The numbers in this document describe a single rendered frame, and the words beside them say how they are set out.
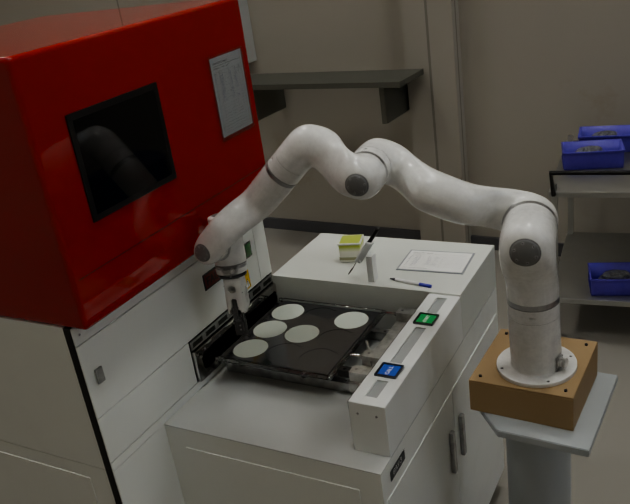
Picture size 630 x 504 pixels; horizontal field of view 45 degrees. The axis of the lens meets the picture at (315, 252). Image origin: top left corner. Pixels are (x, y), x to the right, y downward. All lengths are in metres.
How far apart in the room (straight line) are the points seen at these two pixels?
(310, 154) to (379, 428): 0.65
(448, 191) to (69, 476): 1.20
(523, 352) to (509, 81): 2.75
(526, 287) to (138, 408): 1.00
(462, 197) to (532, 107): 2.74
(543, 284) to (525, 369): 0.24
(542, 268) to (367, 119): 3.25
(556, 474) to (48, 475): 1.31
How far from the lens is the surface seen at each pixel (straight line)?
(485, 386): 1.91
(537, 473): 2.05
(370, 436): 1.82
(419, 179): 1.74
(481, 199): 1.75
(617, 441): 3.23
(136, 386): 1.99
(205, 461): 2.08
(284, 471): 1.94
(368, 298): 2.30
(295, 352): 2.12
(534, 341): 1.85
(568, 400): 1.86
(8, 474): 2.34
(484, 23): 4.42
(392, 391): 1.80
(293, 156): 1.78
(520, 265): 1.69
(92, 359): 1.85
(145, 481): 2.09
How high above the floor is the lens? 1.97
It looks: 23 degrees down
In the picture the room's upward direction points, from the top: 8 degrees counter-clockwise
